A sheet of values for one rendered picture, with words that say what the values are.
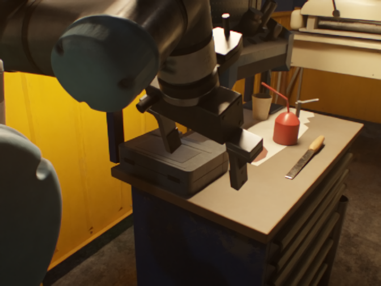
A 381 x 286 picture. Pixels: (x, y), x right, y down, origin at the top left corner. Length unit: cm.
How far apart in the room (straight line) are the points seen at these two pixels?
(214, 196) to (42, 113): 97
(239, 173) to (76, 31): 31
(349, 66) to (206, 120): 170
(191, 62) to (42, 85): 128
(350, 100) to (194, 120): 393
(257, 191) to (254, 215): 11
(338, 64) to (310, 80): 232
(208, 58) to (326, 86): 398
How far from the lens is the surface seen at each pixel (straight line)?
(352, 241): 253
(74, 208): 195
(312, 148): 121
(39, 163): 17
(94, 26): 29
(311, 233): 125
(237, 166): 49
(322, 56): 212
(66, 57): 29
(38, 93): 164
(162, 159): 95
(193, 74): 41
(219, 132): 44
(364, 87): 429
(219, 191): 95
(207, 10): 40
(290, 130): 124
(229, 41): 48
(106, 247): 229
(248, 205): 90
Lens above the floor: 144
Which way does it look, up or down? 24 degrees down
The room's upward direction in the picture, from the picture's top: 2 degrees clockwise
